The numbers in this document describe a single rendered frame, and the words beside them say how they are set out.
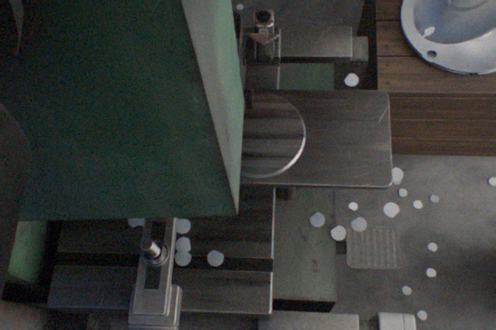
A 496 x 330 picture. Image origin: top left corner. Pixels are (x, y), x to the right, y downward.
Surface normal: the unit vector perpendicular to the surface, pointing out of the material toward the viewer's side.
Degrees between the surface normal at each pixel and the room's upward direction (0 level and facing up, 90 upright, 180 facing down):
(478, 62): 0
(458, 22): 43
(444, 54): 0
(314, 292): 0
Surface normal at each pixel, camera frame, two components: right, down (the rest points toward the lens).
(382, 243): -0.06, -0.36
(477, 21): -0.69, -0.47
